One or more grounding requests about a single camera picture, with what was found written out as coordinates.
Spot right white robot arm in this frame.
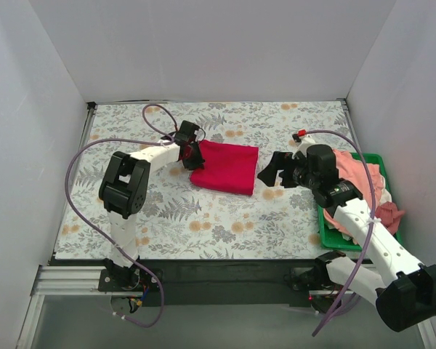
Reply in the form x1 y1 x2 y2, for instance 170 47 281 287
257 144 436 332

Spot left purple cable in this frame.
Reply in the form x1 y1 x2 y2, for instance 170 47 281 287
65 104 165 327

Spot purple cable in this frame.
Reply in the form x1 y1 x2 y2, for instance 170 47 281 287
304 129 378 337
65 104 165 327

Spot green plastic bin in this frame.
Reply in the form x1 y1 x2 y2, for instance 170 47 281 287
318 153 400 251

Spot dusty rose t-shirt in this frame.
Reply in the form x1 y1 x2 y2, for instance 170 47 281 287
375 201 405 235

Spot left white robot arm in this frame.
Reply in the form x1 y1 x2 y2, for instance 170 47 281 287
99 121 205 291

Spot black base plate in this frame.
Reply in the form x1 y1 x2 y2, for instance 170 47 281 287
97 259 332 307

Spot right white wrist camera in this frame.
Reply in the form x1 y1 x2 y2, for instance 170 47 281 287
292 129 317 156

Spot floral patterned table mat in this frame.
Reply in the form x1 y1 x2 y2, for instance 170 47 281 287
54 101 351 260

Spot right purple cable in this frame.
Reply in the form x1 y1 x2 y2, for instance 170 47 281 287
304 129 378 337

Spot salmon pink t-shirt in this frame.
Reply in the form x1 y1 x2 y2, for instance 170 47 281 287
323 149 384 241

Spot magenta red t-shirt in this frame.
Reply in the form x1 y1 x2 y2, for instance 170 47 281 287
190 140 259 196

